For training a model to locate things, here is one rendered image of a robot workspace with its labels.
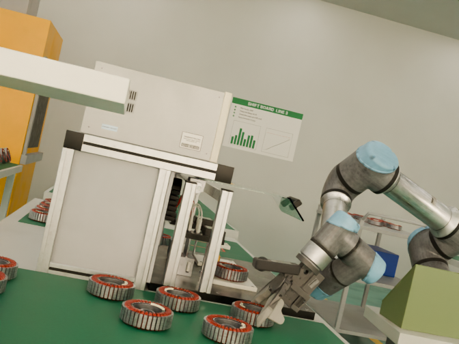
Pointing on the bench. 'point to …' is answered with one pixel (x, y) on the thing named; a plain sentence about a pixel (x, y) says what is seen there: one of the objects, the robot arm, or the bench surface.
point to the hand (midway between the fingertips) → (250, 316)
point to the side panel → (102, 218)
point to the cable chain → (173, 199)
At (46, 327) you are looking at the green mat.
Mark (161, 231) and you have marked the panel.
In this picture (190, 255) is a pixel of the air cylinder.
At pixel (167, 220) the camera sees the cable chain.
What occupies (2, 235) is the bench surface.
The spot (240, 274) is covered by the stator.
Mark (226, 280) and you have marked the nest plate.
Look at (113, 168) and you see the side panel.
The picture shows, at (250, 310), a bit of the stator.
